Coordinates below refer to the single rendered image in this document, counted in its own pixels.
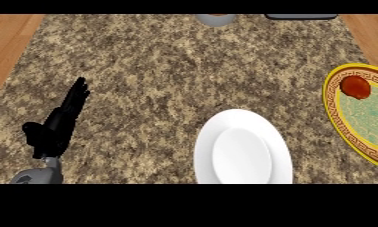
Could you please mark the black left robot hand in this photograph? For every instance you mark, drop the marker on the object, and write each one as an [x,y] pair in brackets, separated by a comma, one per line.
[59,124]

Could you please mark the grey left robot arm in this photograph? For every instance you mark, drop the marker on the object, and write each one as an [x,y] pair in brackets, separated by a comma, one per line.
[42,173]

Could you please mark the white plate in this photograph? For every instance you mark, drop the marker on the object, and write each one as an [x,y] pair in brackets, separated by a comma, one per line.
[242,149]

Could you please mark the yellow patterned plate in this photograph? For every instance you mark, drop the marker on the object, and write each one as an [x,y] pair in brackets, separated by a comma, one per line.
[362,117]

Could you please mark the grey cup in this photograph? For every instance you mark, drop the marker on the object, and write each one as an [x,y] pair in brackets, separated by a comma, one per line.
[214,19]

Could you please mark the dark grey flat appliance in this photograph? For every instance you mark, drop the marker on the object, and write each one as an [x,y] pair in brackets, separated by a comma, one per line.
[302,16]

